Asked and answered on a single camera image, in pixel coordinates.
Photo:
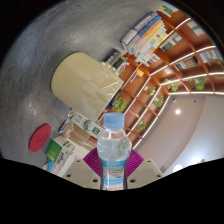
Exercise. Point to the small foil snack packet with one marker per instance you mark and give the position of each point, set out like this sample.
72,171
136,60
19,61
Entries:
71,112
64,126

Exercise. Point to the cream plastic cup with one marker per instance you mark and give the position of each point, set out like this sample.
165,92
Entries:
83,83

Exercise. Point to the clear blue-capped water bottle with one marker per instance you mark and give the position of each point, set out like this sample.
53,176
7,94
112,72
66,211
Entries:
113,150

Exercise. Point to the wooden wall shelf unit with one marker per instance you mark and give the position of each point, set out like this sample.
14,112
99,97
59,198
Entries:
143,90

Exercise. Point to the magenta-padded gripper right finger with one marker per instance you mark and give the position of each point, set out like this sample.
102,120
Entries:
145,173

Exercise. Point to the stack of colourful books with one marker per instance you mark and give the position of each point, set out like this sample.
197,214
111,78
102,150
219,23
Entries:
146,36

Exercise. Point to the green white tissue box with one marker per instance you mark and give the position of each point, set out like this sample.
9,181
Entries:
58,150

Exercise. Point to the flat round red coaster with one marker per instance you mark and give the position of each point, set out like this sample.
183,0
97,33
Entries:
40,138

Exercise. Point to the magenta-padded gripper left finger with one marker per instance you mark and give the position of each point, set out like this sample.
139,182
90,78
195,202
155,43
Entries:
80,173

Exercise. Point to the stack of dark-covered books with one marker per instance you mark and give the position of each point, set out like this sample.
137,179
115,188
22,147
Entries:
113,57

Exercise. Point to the recessed ceiling light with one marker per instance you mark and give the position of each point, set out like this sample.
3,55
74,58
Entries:
177,167
177,111

